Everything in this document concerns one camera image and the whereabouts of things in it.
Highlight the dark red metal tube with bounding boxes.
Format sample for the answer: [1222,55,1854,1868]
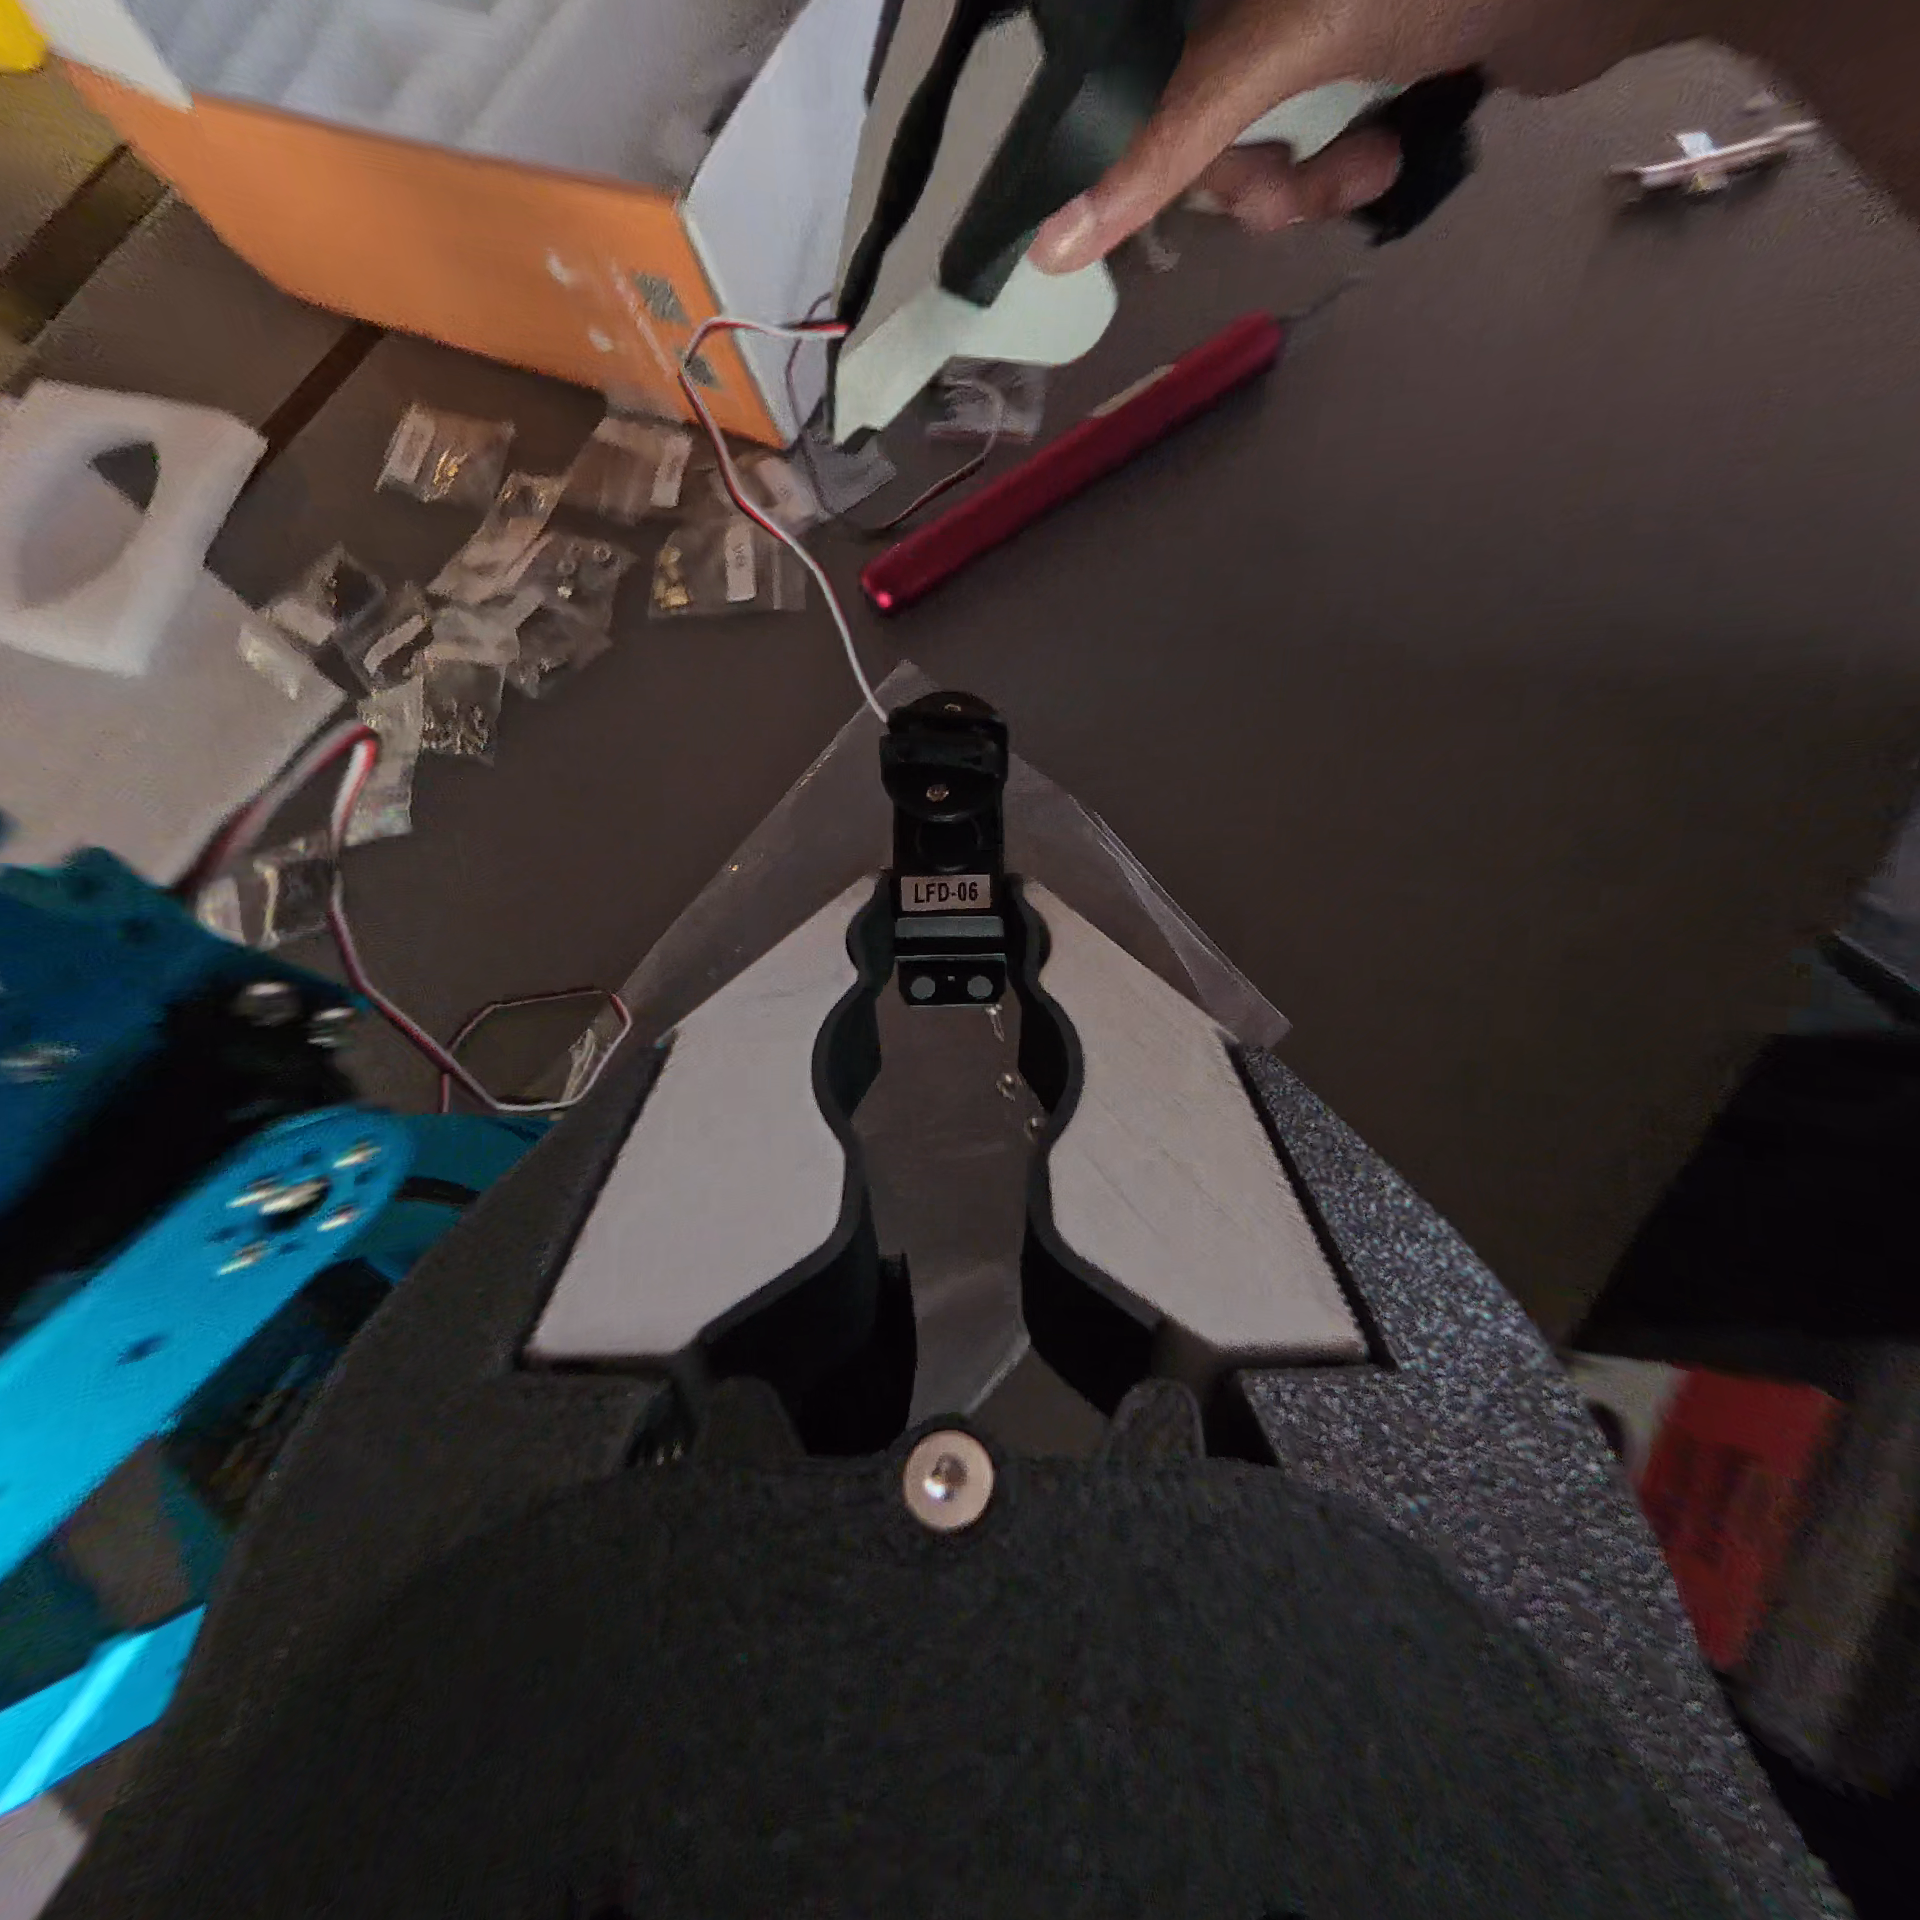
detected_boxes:
[859,310,1289,621]

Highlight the white foam frame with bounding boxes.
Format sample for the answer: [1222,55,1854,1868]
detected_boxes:
[0,381,265,675]

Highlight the loose silver screws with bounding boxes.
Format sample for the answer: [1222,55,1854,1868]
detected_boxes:
[986,998,1058,1142]

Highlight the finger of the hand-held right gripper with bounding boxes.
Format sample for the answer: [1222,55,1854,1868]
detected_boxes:
[830,0,995,338]
[830,0,1122,452]

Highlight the orange white cardboard box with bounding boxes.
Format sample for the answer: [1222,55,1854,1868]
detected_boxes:
[50,0,884,452]

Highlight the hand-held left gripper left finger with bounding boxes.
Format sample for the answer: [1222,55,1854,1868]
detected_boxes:
[530,877,884,1368]

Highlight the person's black clothing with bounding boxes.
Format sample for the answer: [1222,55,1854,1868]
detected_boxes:
[1565,1036,1920,1920]

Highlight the person's right forearm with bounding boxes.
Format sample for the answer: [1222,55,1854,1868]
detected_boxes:
[1480,0,1920,213]

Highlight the white foam sheet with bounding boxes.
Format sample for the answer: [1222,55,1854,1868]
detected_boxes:
[0,566,350,884]

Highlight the red white servo cable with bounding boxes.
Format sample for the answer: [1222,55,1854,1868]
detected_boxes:
[166,716,379,899]
[673,297,895,723]
[332,723,631,1120]

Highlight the red lanyard card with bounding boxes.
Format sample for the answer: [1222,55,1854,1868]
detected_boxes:
[1633,1363,1851,1675]

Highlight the black servo motor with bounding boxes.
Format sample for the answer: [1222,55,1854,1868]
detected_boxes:
[880,690,1013,1014]

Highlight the dark grey desk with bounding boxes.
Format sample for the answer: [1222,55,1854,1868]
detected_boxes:
[0,33,1920,1347]

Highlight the blue toy robot arm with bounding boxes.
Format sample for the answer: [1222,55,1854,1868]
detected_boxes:
[0,845,547,1815]

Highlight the large clear plastic bag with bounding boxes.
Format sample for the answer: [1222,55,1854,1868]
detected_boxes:
[607,658,1295,1419]

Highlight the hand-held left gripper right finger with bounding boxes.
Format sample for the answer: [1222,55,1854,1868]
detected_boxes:
[1013,877,1370,1363]

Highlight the pile of small parts bags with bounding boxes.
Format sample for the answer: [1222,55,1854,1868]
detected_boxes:
[200,405,1058,951]

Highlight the person's right hand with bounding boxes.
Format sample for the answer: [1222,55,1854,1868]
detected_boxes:
[1035,0,1522,282]

